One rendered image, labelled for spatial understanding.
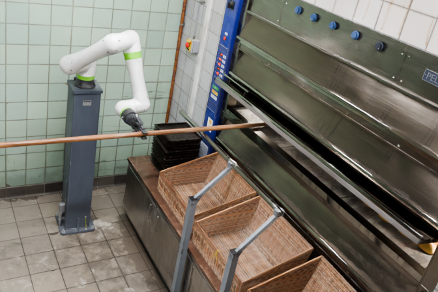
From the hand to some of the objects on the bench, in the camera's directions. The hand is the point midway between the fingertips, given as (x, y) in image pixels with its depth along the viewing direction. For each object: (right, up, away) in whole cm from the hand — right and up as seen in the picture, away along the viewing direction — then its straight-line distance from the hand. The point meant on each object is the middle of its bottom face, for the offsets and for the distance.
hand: (143, 133), depth 285 cm
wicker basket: (+62, -79, +7) cm, 100 cm away
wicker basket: (+34, -52, +52) cm, 81 cm away
